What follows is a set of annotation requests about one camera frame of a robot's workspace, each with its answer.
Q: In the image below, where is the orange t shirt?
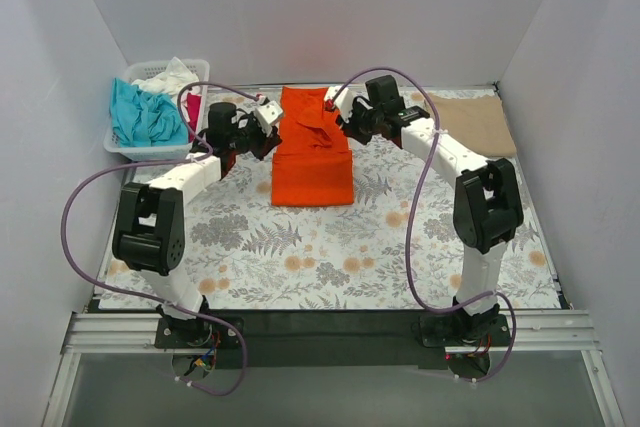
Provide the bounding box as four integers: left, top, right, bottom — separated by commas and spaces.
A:
271, 87, 354, 207

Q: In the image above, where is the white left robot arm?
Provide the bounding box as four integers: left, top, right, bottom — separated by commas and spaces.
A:
112, 101, 284, 347

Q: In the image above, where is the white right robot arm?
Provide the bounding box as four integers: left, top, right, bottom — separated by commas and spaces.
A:
324, 68, 524, 347

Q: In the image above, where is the magenta t shirt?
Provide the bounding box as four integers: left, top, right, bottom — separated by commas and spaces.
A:
187, 93, 202, 132

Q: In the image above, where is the white plastic laundry basket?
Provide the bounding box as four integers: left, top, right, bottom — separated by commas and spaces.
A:
103, 57, 209, 162

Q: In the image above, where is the white t shirt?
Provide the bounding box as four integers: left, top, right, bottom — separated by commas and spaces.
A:
127, 57, 208, 100

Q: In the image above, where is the folded beige t shirt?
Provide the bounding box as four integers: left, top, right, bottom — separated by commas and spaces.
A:
430, 94, 517, 158

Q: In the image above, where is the teal t shirt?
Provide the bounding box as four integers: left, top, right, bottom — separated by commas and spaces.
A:
109, 78, 188, 148

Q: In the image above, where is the floral patterned table mat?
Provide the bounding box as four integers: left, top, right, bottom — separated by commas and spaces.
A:
98, 87, 564, 311

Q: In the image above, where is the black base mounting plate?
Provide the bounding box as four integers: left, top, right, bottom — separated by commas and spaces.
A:
154, 310, 513, 370

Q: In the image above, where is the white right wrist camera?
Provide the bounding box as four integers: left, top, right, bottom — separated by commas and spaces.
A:
324, 85, 355, 123

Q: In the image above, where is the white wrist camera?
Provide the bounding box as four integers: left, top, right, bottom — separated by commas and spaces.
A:
324, 85, 355, 123
253, 95, 284, 134

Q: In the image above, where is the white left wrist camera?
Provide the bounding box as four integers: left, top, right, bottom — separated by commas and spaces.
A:
253, 95, 284, 134

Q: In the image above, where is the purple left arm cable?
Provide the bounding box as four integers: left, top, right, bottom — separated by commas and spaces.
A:
60, 82, 269, 396

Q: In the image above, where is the aluminium frame rail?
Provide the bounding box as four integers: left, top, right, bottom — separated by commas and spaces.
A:
62, 310, 166, 354

